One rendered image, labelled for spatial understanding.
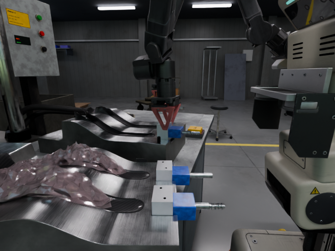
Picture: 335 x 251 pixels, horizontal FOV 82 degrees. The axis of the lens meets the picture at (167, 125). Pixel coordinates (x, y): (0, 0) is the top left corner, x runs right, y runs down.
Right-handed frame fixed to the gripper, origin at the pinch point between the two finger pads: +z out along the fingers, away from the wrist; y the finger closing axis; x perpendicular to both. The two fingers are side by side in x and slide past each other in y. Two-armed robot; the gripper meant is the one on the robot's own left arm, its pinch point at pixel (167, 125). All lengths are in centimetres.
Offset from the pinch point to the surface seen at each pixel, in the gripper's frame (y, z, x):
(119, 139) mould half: 5.6, 3.9, -14.3
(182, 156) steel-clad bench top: -6.5, 12.8, 3.2
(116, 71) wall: -724, -52, -474
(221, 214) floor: -80, 92, 16
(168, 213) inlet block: 29.7, 7.9, 9.4
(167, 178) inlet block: 19.5, 7.1, 6.1
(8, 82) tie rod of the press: -3, -15, -72
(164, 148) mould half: 7.0, 5.2, 1.1
